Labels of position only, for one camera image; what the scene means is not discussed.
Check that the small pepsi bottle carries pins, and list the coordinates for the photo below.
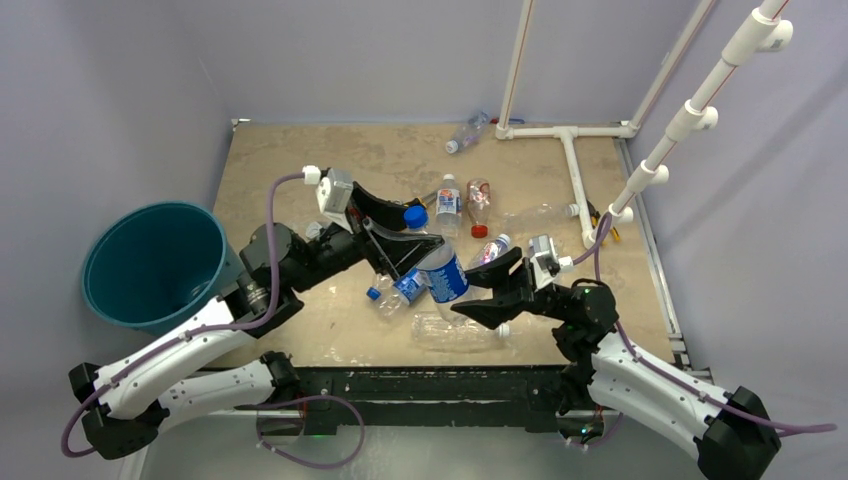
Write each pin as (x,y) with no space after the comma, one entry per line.
(388,307)
(407,288)

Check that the clear bottle by back wall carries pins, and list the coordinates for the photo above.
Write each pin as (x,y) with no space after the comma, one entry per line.
(468,133)

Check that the teal plastic bin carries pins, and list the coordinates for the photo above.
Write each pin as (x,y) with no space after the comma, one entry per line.
(157,266)

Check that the small red-label bottle white cap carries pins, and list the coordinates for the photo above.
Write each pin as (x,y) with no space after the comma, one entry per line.
(490,251)

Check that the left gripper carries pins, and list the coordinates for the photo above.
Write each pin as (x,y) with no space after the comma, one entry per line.
(398,251)

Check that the yellow tool by pipe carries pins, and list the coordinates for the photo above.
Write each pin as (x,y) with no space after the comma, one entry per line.
(596,217)

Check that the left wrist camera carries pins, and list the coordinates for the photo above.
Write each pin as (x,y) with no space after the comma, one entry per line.
(333,195)

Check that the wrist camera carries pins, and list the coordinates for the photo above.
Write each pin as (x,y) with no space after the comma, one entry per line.
(546,255)
(333,195)

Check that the small Pepsi bottle lower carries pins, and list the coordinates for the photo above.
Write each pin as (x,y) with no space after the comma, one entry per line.
(388,307)

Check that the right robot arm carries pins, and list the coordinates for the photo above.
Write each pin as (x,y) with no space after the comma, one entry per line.
(729,434)

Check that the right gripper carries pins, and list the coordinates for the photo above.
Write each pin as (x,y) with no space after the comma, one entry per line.
(505,307)

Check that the clear bottle near pipe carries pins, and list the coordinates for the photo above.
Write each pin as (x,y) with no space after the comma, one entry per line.
(542,218)

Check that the red-cap clear bottle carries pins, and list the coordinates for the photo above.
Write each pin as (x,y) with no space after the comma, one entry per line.
(478,206)

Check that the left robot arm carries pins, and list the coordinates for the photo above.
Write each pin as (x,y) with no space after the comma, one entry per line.
(125,405)

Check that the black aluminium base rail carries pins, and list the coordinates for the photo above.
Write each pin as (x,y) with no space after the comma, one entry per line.
(531,397)

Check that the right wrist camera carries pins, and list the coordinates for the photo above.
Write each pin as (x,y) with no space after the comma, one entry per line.
(546,255)

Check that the white-label clear bottle white cap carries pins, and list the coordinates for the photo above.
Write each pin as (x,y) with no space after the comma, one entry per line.
(448,206)

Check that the small Pepsi bottle upper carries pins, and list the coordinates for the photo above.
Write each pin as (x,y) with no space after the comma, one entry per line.
(407,288)

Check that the large Pepsi bottle blue cap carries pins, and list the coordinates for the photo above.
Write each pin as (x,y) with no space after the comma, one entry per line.
(441,268)

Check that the large clear crushed bottle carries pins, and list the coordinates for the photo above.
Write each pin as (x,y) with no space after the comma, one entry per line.
(429,331)

